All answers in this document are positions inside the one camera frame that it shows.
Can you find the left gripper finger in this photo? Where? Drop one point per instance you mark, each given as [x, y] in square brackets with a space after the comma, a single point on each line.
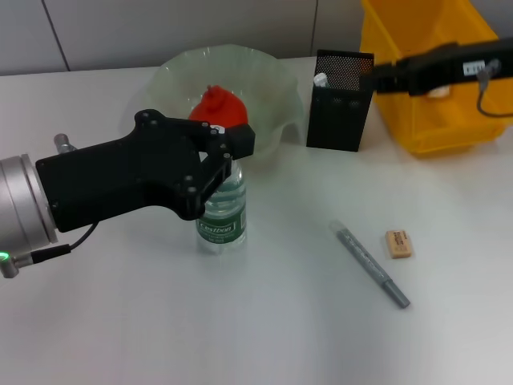
[240, 141]

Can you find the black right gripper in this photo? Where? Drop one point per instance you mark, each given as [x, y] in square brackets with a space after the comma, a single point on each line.
[449, 66]

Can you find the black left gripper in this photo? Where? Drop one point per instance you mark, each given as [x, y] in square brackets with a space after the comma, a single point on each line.
[116, 176]

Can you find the red tomato-shaped object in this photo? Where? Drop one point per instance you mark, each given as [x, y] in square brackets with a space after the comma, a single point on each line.
[220, 106]

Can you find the white paper ball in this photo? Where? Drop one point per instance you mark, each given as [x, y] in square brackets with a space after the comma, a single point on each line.
[439, 93]

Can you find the clear water bottle green label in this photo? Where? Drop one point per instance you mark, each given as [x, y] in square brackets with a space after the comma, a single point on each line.
[220, 232]

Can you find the mint green retractable pen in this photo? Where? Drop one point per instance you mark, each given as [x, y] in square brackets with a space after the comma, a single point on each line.
[321, 80]

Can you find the tan rectangular eraser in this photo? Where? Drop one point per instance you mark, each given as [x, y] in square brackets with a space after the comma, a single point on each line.
[398, 244]

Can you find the grey glitter pen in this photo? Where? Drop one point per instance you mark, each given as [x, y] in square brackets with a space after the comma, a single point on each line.
[368, 264]

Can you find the green glass fruit bowl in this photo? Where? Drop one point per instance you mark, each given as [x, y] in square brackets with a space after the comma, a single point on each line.
[264, 80]

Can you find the black mesh pen holder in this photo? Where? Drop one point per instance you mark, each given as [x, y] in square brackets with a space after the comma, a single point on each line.
[336, 120]

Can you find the yellow plastic storage bin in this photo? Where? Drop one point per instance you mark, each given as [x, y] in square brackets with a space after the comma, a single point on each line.
[441, 128]

